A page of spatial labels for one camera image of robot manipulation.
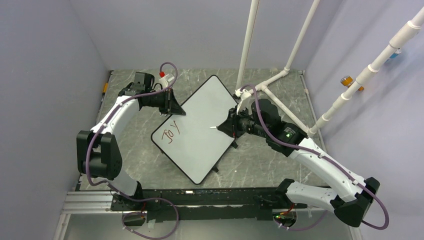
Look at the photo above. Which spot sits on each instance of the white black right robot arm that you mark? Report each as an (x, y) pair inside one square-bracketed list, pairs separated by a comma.
[(348, 195)]

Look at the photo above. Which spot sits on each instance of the orange yellow wall fitting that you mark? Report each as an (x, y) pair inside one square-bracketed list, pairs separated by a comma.
[(347, 81)]

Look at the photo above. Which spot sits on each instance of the blue wall fitting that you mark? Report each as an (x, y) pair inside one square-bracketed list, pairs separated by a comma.
[(396, 53)]

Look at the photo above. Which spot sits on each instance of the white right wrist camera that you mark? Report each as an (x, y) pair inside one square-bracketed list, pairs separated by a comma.
[(244, 97)]

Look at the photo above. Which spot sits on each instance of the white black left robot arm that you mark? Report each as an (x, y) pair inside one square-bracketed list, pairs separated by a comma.
[(98, 153)]

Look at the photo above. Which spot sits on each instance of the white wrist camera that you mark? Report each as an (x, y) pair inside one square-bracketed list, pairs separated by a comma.
[(165, 80), (244, 97)]

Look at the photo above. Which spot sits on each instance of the white diagonal PVC pipe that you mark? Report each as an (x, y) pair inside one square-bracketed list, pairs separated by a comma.
[(406, 33)]

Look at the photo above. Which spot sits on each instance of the white framed whiteboard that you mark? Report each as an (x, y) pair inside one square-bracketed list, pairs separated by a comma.
[(187, 140)]

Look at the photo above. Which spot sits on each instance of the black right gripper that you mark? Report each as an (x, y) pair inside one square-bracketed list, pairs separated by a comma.
[(231, 127)]

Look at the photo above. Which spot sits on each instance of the orange black edge tool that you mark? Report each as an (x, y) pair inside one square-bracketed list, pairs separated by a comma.
[(105, 88)]

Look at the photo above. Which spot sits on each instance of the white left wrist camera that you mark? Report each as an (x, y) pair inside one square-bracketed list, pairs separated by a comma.
[(165, 80)]

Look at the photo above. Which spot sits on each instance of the wire whiteboard stand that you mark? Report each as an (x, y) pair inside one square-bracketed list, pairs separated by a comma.
[(233, 145)]

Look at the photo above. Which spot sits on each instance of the white PVC pipe frame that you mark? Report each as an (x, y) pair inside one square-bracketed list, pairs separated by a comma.
[(270, 48)]

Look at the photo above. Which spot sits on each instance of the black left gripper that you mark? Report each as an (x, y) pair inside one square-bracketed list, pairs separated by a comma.
[(170, 105)]

